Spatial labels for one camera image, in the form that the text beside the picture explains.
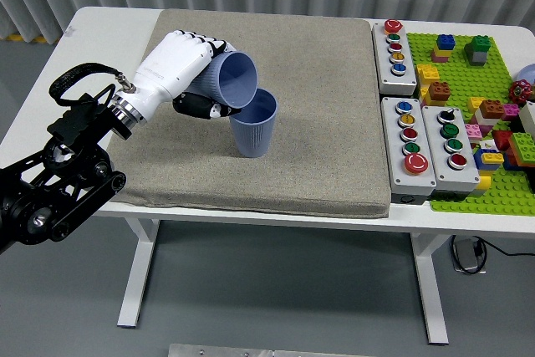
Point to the grey box large red mushroom button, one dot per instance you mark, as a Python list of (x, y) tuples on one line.
[(411, 181)]

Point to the red toy brick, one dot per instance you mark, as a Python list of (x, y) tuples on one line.
[(501, 139)]

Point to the yellow black floor tape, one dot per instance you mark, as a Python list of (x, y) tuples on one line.
[(42, 39)]

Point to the green orange brick stack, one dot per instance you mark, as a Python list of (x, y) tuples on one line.
[(521, 148)]

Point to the brown white brick stack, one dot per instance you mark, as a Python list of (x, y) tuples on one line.
[(491, 111)]

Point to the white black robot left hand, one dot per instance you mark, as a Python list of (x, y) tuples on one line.
[(171, 64)]

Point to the grey box small red mushroom button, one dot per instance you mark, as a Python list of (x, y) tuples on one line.
[(395, 77)]

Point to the brown yellow brick stack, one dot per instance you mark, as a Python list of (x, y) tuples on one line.
[(438, 93)]

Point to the grey box black knob four buttons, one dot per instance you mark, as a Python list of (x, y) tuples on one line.
[(460, 177)]

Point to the white box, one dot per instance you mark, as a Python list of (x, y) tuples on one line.
[(527, 116)]

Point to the light blue bowl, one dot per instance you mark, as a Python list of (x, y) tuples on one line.
[(527, 72)]

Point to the white tile yellow symbol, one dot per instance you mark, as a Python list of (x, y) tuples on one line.
[(487, 146)]

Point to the yellow toy brick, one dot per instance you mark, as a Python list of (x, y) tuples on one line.
[(482, 185), (474, 104), (426, 74)]

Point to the light pink toy brick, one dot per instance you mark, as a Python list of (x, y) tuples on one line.
[(474, 131)]

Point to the green studded baseplate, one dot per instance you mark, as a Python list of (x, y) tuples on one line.
[(455, 68)]

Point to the grey power adapter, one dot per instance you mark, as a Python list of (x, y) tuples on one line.
[(466, 256)]

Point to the blue ribbed plastic cup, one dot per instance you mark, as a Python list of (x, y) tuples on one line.
[(255, 135), (238, 81)]

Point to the magenta toy brick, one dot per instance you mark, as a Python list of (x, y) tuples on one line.
[(511, 111)]

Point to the green grey brick stack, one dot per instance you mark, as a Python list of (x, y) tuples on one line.
[(477, 51)]

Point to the grey-brown fabric mat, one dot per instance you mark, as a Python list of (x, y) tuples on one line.
[(309, 81)]

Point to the red valve wheel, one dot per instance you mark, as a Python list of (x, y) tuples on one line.
[(519, 91)]

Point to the blue yellow pink brick stack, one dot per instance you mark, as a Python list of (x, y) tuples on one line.
[(444, 48)]

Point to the white table leg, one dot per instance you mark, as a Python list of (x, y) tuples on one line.
[(430, 286), (138, 273)]

